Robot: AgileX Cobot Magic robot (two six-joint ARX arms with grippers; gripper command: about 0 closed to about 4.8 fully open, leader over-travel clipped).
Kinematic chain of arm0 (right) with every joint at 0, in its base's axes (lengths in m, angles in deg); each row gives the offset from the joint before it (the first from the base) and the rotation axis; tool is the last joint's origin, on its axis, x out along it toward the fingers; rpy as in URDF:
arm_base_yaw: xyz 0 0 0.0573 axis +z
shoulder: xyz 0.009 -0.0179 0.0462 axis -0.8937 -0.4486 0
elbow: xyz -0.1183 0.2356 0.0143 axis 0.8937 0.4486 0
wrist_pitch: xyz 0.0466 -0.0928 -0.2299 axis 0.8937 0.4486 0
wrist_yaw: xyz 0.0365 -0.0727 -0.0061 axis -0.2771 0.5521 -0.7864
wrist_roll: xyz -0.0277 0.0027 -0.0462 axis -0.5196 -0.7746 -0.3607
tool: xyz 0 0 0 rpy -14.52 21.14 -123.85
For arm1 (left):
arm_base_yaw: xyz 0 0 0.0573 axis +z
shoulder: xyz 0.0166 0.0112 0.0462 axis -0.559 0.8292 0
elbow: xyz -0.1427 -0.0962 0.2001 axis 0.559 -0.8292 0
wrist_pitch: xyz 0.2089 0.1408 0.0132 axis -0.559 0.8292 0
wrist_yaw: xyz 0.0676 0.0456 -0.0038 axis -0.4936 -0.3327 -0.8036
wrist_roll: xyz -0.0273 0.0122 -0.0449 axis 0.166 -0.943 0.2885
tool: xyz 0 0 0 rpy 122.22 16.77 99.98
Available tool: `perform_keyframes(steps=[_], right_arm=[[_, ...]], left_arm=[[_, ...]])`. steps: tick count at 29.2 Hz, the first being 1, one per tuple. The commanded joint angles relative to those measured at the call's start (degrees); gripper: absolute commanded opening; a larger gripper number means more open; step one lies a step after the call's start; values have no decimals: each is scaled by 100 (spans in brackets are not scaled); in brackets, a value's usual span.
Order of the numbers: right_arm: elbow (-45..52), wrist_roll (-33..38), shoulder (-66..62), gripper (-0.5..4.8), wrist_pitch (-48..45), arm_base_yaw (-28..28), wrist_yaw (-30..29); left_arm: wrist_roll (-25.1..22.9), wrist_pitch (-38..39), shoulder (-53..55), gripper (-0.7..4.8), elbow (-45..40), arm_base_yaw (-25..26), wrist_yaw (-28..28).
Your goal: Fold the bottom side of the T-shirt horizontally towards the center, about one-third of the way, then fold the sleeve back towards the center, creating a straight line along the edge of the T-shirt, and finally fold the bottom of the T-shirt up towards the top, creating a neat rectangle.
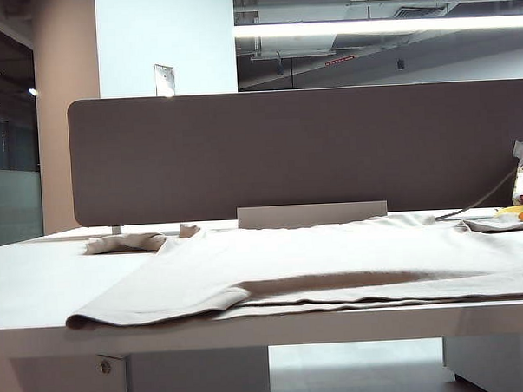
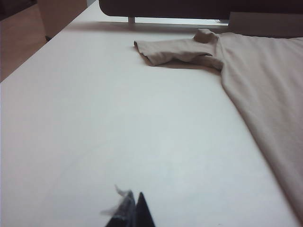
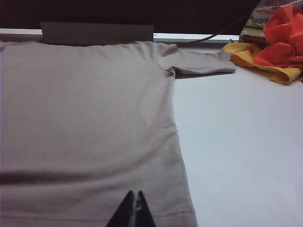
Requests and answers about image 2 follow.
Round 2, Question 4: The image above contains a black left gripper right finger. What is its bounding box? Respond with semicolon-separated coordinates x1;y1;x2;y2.
136;192;156;227

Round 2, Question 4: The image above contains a grey desk divider panel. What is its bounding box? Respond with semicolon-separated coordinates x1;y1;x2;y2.
98;0;232;17

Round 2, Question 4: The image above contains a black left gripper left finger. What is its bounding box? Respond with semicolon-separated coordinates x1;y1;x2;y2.
104;189;137;227

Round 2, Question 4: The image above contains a beige T-shirt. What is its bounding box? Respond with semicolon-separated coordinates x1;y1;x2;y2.
134;28;303;223

